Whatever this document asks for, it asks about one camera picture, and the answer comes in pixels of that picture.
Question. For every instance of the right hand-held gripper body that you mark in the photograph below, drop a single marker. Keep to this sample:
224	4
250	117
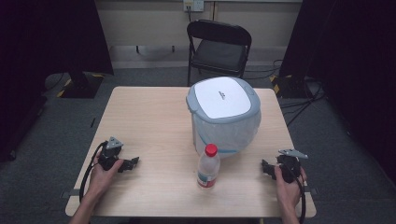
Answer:
289	168

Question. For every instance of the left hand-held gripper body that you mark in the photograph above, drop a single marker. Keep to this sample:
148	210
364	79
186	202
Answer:
109	157

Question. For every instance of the clear plastic bottle red cap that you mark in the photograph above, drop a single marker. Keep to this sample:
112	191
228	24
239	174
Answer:
208	169

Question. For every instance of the white grey lidded trash can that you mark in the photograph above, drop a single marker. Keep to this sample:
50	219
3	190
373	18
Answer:
221	96

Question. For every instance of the person's right hand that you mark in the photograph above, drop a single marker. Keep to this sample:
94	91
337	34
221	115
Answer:
289	194

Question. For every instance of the person's left hand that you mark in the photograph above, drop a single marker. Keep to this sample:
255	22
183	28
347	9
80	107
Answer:
99	182

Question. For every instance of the grey table leg foot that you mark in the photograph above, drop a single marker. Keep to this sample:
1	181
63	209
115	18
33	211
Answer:
67	193
311	190

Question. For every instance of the small black strip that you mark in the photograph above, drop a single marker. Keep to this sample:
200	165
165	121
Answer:
92	122

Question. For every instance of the clear plastic trash bag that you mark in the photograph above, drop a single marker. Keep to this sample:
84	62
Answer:
239	130

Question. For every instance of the black stand base striped tape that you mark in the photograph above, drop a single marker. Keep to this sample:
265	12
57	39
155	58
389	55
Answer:
81	85
289	87

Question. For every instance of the black folding chair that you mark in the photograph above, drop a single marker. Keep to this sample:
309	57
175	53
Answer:
219	54

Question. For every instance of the dark curtain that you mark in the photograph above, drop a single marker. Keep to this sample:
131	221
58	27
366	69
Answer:
46	37
351	62

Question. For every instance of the white wall socket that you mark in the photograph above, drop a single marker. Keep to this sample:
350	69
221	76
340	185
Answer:
193	4

